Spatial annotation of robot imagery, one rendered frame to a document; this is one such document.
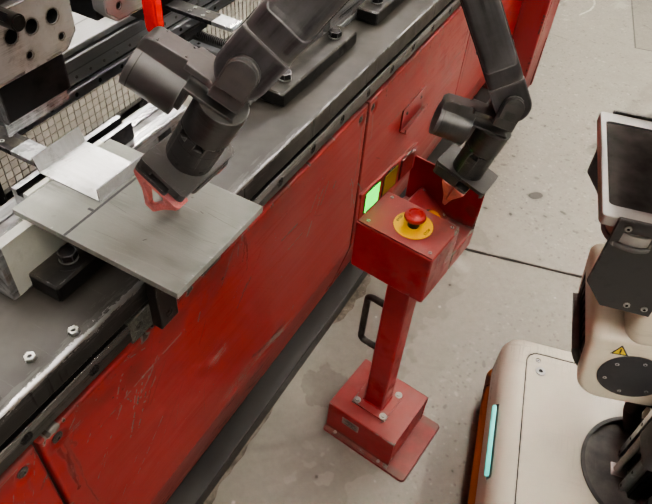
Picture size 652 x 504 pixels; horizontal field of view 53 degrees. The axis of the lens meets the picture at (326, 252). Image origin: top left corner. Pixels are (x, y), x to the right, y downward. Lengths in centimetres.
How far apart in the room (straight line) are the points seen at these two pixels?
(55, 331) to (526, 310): 158
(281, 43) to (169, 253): 31
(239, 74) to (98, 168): 37
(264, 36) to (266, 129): 60
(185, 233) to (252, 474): 101
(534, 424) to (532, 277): 80
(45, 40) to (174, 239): 27
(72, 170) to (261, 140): 37
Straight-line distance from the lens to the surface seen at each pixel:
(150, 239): 84
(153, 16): 91
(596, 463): 163
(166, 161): 76
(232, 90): 65
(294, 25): 63
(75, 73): 129
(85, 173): 95
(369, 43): 151
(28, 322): 96
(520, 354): 171
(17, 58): 82
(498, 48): 107
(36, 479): 102
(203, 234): 84
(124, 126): 103
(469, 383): 196
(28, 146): 101
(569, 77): 341
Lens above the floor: 159
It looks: 46 degrees down
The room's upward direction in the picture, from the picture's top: 5 degrees clockwise
